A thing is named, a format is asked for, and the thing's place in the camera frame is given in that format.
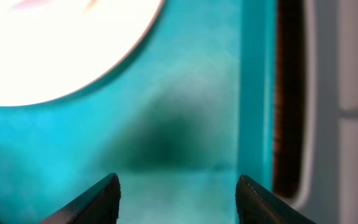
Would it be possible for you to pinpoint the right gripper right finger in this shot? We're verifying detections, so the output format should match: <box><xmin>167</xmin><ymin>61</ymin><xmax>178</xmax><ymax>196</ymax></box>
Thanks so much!
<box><xmin>235</xmin><ymin>175</ymin><xmax>315</xmax><ymax>224</ymax></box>

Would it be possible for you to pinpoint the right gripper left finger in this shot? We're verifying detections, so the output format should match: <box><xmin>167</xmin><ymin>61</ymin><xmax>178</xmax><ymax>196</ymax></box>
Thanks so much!
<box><xmin>40</xmin><ymin>173</ymin><xmax>121</xmax><ymax>224</ymax></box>

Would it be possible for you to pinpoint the pink plate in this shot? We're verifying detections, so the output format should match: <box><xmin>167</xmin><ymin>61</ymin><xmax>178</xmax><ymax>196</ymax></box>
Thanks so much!
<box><xmin>0</xmin><ymin>0</ymin><xmax>164</xmax><ymax>106</ymax></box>

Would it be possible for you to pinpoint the grey dishwasher rack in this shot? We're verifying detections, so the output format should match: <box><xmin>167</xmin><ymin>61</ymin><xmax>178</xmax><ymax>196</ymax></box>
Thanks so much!
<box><xmin>287</xmin><ymin>0</ymin><xmax>358</xmax><ymax>223</ymax></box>

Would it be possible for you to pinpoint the teal serving tray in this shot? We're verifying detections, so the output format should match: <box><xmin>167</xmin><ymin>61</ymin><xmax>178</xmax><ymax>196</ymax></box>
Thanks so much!
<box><xmin>0</xmin><ymin>0</ymin><xmax>277</xmax><ymax>223</ymax></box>

